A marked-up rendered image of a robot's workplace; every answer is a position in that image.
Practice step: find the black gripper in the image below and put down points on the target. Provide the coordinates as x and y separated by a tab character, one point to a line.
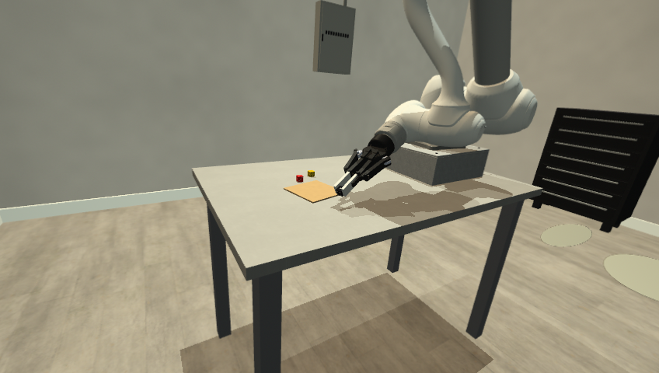
365	164

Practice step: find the tan square mat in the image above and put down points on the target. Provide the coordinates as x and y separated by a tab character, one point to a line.
313	191

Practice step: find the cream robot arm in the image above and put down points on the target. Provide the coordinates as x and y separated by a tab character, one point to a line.
495	101

